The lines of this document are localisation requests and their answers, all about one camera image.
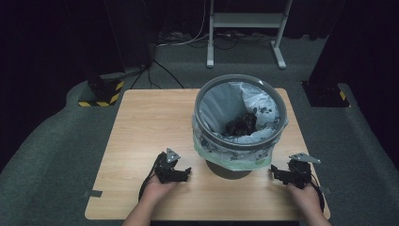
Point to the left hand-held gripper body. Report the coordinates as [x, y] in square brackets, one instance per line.
[166, 174]

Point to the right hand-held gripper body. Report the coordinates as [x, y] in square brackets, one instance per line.
[299, 175]

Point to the dark ribbed trash bin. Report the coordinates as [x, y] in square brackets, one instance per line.
[227, 171]

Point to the white patterned plastic bag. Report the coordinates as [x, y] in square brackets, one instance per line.
[232, 157]

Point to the person's left hand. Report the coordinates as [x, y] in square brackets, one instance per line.
[158, 190]

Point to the person's right hand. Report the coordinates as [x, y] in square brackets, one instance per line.
[306, 197]

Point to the grey tape strip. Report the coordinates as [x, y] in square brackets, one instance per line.
[327, 190]
[93, 193]

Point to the dark crumpled waste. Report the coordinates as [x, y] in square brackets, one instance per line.
[241, 125]

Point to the black yellow striped stand base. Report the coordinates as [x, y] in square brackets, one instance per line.
[103, 91]

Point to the white metal stand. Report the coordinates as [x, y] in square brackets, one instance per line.
[247, 19]

